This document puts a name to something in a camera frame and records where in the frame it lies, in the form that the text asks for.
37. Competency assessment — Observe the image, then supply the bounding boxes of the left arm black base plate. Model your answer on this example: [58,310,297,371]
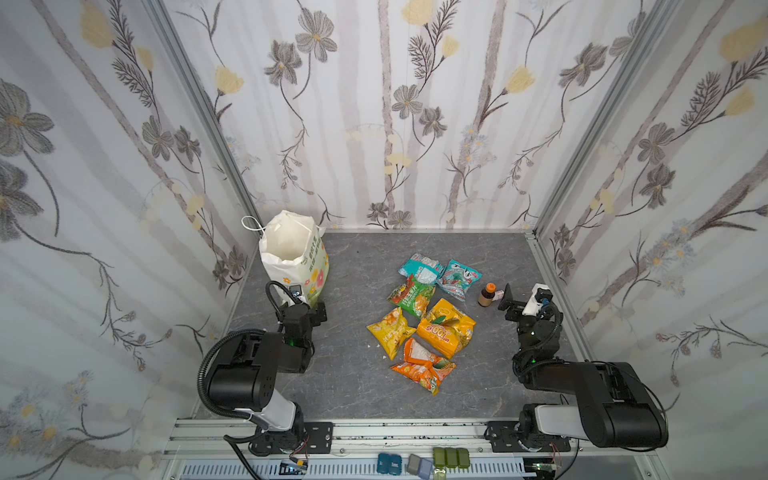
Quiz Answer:
[248,422,334,457]

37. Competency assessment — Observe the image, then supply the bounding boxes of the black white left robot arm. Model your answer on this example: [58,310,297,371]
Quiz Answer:
[197,302,327,456]

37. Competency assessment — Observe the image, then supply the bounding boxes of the green corn chips packet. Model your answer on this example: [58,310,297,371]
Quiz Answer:
[388,275,436,319]

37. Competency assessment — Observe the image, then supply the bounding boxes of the yellow snack bag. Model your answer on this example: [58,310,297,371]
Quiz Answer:
[417,299,476,359]

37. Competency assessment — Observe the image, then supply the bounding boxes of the green case on rail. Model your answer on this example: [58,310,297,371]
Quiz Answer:
[432,447,471,470]

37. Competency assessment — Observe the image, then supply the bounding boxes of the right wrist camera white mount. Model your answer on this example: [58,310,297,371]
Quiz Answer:
[522,283,553,316]

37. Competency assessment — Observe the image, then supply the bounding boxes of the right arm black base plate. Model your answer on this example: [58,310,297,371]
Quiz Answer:
[483,420,572,453]

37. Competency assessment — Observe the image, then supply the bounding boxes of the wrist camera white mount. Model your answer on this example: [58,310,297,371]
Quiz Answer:
[522,283,553,316]
[288,285,306,304]

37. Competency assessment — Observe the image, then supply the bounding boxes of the small yellow chips bag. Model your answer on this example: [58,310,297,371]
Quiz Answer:
[367,307,416,360]

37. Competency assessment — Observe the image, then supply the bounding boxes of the small brown orange-capped bottle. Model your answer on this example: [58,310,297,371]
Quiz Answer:
[477,283,497,307]

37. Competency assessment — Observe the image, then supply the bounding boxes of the grey blue case on rail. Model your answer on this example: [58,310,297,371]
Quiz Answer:
[405,454,434,480]

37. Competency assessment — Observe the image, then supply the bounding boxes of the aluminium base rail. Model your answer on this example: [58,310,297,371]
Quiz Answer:
[162,418,669,479]

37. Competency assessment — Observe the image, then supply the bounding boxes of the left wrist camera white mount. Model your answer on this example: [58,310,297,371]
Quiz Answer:
[288,285,306,304]

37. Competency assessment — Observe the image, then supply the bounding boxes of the orange candy snack bag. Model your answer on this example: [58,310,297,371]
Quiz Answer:
[391,338,456,396]

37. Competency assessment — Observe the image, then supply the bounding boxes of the teal Fox's candy bag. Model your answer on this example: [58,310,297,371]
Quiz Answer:
[436,260,482,302]

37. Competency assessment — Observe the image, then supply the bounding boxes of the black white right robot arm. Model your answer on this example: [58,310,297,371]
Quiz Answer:
[498,284,669,453]

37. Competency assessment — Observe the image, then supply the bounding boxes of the white floral paper bag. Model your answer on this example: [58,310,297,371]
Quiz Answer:
[241,210,329,307]

